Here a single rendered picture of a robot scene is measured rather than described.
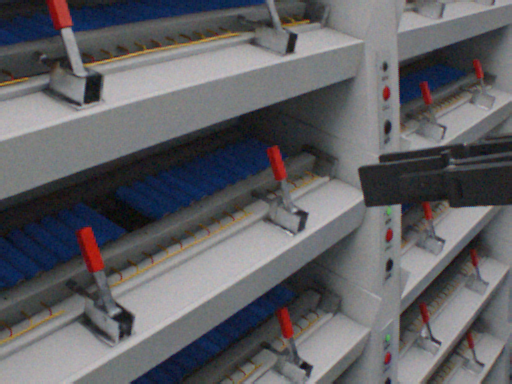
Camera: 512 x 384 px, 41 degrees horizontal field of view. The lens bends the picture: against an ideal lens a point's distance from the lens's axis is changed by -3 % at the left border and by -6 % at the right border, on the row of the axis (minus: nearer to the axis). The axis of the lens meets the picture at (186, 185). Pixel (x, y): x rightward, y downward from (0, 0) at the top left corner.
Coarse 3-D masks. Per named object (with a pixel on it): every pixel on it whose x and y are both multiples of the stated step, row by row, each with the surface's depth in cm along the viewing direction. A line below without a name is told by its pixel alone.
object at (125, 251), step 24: (288, 168) 83; (312, 168) 88; (216, 192) 75; (240, 192) 76; (264, 192) 80; (168, 216) 69; (192, 216) 70; (216, 216) 73; (120, 240) 64; (144, 240) 65; (168, 240) 68; (72, 264) 60; (120, 264) 63; (24, 288) 56; (48, 288) 57; (0, 312) 53; (24, 312) 55
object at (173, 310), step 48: (288, 144) 92; (336, 144) 87; (48, 192) 69; (336, 192) 85; (192, 240) 71; (240, 240) 72; (288, 240) 73; (336, 240) 83; (96, 288) 61; (144, 288) 62; (192, 288) 64; (240, 288) 67; (0, 336) 54; (48, 336) 55; (96, 336) 56; (144, 336) 57; (192, 336) 63
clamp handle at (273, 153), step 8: (272, 152) 74; (272, 160) 74; (280, 160) 74; (272, 168) 74; (280, 168) 74; (280, 176) 74; (280, 184) 74; (288, 192) 75; (288, 200) 75; (288, 208) 74
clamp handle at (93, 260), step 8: (80, 232) 54; (88, 232) 55; (80, 240) 55; (88, 240) 55; (80, 248) 55; (88, 248) 55; (96, 248) 55; (88, 256) 55; (96, 256) 55; (88, 264) 55; (96, 264) 55; (96, 272) 55; (96, 280) 55; (104, 280) 56; (104, 288) 55; (104, 296) 55; (112, 296) 56; (104, 304) 55; (112, 304) 56; (112, 312) 56
